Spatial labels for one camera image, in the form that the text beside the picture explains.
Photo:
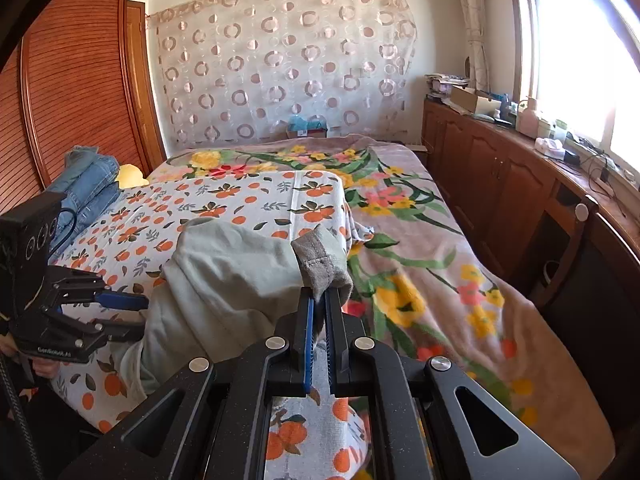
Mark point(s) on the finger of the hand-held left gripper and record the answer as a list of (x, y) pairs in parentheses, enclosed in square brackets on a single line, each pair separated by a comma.
[(125, 301), (120, 332)]

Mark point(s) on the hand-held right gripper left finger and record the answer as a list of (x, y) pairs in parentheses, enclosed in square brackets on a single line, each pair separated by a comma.
[(306, 340)]

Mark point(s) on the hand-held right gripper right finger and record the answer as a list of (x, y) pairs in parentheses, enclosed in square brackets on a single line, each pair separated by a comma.
[(334, 340)]

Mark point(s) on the grey-green pants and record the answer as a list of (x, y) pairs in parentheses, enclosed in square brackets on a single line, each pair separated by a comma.
[(225, 280)]

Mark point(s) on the person's left hand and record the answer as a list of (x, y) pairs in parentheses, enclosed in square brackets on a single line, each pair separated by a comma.
[(44, 368)]

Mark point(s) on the folded blue jeans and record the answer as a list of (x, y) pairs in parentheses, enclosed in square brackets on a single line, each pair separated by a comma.
[(90, 190)]

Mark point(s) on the floral fleece blanket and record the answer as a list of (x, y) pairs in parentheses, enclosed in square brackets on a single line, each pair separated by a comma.
[(425, 270)]

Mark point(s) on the yellow pillow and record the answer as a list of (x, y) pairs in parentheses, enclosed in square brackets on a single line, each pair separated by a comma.
[(131, 176)]

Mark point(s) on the person's dark clothing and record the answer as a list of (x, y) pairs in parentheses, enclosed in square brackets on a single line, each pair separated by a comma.
[(50, 440)]

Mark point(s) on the orange fruit print bedsheet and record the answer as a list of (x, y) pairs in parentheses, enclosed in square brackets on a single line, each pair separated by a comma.
[(225, 195)]

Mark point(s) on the wooden headboard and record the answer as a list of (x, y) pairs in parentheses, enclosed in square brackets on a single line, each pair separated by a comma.
[(75, 85)]

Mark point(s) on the blue bag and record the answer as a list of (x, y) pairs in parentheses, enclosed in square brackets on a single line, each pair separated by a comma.
[(305, 125)]

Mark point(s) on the long wooden cabinet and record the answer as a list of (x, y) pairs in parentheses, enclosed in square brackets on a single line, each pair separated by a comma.
[(500, 185)]

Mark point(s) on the dark wooden chair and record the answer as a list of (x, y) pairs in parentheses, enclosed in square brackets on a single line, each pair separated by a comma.
[(600, 310)]

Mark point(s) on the cardboard box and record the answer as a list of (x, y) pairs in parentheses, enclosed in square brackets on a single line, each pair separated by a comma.
[(472, 100)]

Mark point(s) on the stack of papers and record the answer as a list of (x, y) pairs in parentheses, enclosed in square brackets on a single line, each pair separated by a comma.
[(445, 85)]

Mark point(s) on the circle pattern sheer curtain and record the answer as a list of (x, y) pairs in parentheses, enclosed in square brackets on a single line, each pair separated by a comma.
[(280, 60)]

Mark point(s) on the pale pink bottle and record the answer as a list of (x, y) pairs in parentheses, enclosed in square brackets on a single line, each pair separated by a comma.
[(527, 119)]

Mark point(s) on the green lid jar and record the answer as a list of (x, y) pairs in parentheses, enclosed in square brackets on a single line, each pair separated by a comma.
[(561, 132)]

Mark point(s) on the beige window curtain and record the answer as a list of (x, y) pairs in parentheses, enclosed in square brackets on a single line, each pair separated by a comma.
[(470, 20)]

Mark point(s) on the window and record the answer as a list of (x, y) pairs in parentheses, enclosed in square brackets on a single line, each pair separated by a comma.
[(585, 50)]

